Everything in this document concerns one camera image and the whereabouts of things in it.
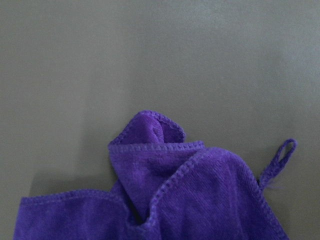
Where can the purple microfiber cloth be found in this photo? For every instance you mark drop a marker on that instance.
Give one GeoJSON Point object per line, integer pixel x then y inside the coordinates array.
{"type": "Point", "coordinates": [166, 189]}

